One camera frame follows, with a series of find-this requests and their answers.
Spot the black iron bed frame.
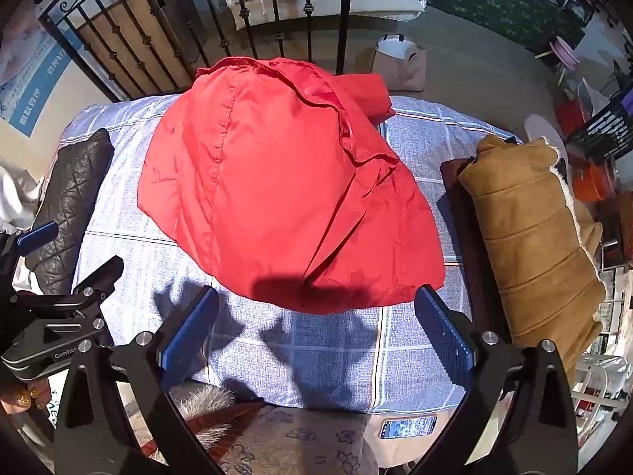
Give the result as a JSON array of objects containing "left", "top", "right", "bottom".
[{"left": 40, "top": 0, "right": 377, "bottom": 105}]

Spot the white wire rack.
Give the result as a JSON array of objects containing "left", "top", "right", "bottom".
[{"left": 569, "top": 351, "right": 624, "bottom": 436}]

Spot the white cloth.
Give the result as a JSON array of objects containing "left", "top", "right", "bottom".
[{"left": 0, "top": 158, "right": 45, "bottom": 228}]

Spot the black quilted leather jacket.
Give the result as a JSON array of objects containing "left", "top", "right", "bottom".
[{"left": 25, "top": 129, "right": 116, "bottom": 288}]

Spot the tan suede coat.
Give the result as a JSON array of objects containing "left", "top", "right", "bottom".
[{"left": 457, "top": 135, "right": 608, "bottom": 387}]

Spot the blue plaid bed sheet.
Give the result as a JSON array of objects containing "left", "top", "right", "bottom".
[{"left": 47, "top": 94, "right": 520, "bottom": 414}]

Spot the pink stool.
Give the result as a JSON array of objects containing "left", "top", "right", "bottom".
[{"left": 536, "top": 37, "right": 579, "bottom": 85}]

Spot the red jacket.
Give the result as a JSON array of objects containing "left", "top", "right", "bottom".
[{"left": 137, "top": 57, "right": 446, "bottom": 315}]

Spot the beige paper bag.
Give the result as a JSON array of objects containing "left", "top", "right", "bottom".
[{"left": 371, "top": 34, "right": 427, "bottom": 92}]

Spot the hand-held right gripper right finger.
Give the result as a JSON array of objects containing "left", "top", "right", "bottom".
[{"left": 410, "top": 285, "right": 579, "bottom": 475}]

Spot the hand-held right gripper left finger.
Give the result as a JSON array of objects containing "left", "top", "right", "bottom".
[{"left": 52, "top": 284, "right": 223, "bottom": 475}]

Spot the wall poster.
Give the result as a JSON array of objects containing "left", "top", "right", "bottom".
[{"left": 0, "top": 10, "right": 85, "bottom": 137}]

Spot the wooden panel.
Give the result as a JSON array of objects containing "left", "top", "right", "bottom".
[{"left": 74, "top": 0, "right": 193, "bottom": 100}]

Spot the dark printed box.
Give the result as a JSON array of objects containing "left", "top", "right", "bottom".
[{"left": 569, "top": 84, "right": 633, "bottom": 159}]

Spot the fur trimmed hood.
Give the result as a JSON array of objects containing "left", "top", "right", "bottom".
[{"left": 148, "top": 383, "right": 263, "bottom": 461}]

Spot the red bucket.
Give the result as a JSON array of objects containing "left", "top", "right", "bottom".
[{"left": 556, "top": 101, "right": 589, "bottom": 134}]

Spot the person's left hand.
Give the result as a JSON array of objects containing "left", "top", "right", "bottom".
[{"left": 0, "top": 386, "right": 50, "bottom": 412}]

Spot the smartphone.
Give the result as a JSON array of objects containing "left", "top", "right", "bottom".
[{"left": 380, "top": 416, "right": 438, "bottom": 440}]

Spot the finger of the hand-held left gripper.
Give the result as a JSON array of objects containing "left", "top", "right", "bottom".
[
  {"left": 0, "top": 221, "right": 60, "bottom": 283},
  {"left": 72, "top": 256, "right": 125, "bottom": 304}
]

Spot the orange bucket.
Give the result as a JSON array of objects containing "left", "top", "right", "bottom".
[{"left": 574, "top": 161, "right": 619, "bottom": 203}]

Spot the person's floral clothing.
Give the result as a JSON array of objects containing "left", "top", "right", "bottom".
[{"left": 218, "top": 403, "right": 379, "bottom": 475}]

